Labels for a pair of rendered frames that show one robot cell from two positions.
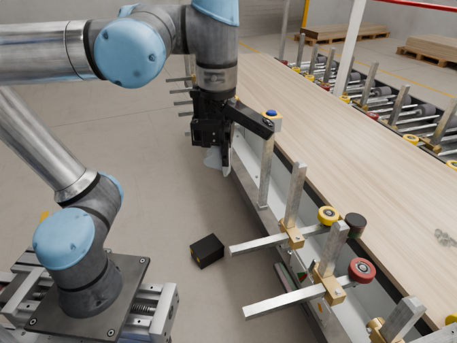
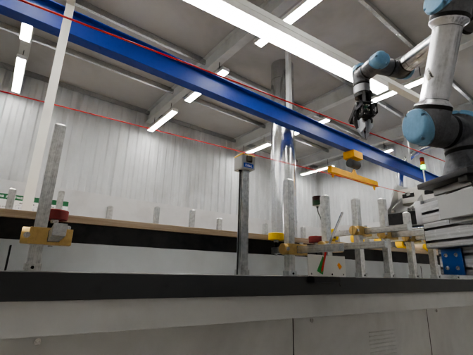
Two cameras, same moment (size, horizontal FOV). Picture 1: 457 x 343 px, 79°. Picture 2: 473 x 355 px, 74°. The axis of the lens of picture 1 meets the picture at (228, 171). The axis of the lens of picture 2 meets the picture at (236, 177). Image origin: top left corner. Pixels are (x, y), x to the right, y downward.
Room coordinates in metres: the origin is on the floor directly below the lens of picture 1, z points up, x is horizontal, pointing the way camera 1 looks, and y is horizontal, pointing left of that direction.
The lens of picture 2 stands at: (1.40, 1.14, 0.72)
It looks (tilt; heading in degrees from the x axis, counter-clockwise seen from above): 16 degrees up; 256
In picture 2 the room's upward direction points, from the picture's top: 2 degrees clockwise
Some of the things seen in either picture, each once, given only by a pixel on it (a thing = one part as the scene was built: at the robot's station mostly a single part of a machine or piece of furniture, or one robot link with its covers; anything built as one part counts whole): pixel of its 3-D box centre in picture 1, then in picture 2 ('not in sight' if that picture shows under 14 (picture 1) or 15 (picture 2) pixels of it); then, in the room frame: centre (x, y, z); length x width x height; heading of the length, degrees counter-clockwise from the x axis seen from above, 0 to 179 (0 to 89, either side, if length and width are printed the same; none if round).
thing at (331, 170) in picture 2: not in sight; (354, 177); (-2.58, -4.41, 2.65); 1.70 x 0.09 x 0.32; 23
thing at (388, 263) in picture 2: not in sight; (385, 237); (0.06, -0.47, 0.93); 0.04 x 0.04 x 0.48; 17
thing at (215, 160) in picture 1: (216, 162); (369, 127); (0.50, 0.03, 1.35); 0.06 x 0.03 x 0.09; 83
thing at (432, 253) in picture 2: not in sight; (431, 244); (-0.41, -0.62, 0.92); 0.04 x 0.04 x 0.48; 17
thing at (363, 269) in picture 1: (358, 276); (316, 246); (0.54, -0.44, 0.85); 0.08 x 0.08 x 0.11
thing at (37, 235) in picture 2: not in sight; (46, 236); (1.71, 0.04, 0.80); 0.14 x 0.06 x 0.05; 17
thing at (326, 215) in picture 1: (326, 221); (276, 243); (0.79, -0.40, 0.85); 0.08 x 0.08 x 0.11
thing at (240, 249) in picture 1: (281, 239); (303, 249); (0.73, -0.21, 0.82); 0.44 x 0.03 x 0.04; 107
